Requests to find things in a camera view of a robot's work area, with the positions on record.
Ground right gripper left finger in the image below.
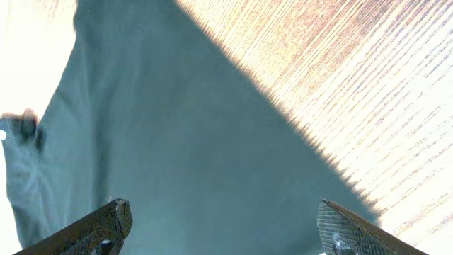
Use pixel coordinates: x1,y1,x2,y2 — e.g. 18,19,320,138
15,198,133,255

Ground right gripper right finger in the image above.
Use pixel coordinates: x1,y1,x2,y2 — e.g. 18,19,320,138
317,200,426,255

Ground black t-shirt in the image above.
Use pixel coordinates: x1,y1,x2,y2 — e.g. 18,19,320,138
1,1,375,254

